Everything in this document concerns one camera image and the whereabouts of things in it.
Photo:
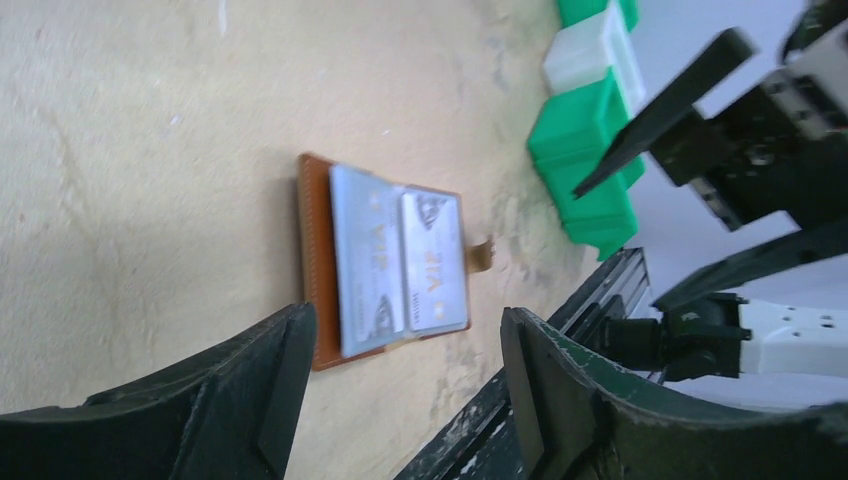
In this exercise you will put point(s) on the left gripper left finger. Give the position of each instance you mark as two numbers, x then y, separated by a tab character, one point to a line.
228	412

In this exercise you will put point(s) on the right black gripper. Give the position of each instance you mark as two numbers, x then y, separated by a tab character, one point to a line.
782	146

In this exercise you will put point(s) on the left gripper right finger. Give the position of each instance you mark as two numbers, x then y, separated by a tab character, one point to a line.
593	419

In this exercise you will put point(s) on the brown leather card holder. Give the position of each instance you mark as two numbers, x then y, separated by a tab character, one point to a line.
319	260

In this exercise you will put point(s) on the green bin with cards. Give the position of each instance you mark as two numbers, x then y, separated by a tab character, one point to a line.
571	134

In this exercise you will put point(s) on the silver VIP card right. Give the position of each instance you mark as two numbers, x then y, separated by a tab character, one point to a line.
433	248

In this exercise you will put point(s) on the silver vip card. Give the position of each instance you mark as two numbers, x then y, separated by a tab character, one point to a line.
433	248
365	215

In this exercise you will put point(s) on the silver VIP card left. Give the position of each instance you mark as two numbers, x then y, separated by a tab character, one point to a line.
365	215

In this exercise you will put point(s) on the white small bin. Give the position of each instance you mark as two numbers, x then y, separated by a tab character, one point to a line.
587	51

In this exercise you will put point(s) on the green bin far right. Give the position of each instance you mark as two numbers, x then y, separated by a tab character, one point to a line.
575	11

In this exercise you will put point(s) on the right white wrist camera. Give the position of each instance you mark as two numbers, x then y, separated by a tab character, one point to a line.
811	90

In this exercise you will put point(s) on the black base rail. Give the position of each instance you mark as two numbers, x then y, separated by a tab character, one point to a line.
482	440

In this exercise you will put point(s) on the aluminium frame rail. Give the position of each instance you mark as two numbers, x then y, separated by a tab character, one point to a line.
629	279

